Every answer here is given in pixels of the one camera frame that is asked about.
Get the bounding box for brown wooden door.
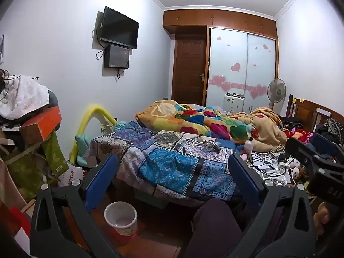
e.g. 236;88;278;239
172;38;207;106

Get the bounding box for white crumpled cloth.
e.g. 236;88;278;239
0;74;50;120

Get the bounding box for red box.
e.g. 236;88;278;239
0;204;31;237

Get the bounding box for green patterned box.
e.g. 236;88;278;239
40;132;69;178

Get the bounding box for small white cabinet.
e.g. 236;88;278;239
224;94;246;114

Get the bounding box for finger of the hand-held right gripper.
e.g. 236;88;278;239
285;138;338;170
311;133;344;164

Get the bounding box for orange cardboard box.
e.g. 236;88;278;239
19;106;63;144

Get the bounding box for yellow foam tube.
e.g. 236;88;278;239
69;105;117;164

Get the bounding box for blue patchwork bedsheet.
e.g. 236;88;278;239
89;121;242;202

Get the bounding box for wooden wardrobe with sliding doors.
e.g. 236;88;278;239
163;9;277;113

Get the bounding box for tangle of white cables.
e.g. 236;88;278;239
247;145;293;186

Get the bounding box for red plush toy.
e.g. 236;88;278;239
285;129;313;143

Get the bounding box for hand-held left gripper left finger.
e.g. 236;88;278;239
29;153;127;258

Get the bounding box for teal plastic seat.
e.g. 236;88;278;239
75;133;94;167

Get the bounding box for white plastic bucket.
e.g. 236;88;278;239
104;201;138;237

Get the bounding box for person's leg in dark pants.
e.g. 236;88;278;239
184;198;244;258

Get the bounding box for white plastic bottle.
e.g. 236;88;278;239
243;137;254;156

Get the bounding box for wooden bed headboard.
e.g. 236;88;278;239
286;94;344;132

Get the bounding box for white bag with red print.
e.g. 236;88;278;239
58;163;84;187

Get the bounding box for person's right hand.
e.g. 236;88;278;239
312;201;332;237

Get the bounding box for pink heart stickers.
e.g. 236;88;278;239
208;36;272;100

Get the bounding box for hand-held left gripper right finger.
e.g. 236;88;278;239
228;154;319;258

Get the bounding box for colourful heart print blanket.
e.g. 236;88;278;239
135;100;288;151

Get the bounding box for standing electric fan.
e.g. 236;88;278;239
267;78;286;111

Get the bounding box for black wall television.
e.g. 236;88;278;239
100;6;140;49

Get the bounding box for black television cable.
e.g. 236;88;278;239
93;29;108;60

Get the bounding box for white plush toy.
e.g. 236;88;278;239
289;158;304;180

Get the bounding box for dark clothes on headboard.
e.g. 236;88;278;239
322;118;344;137

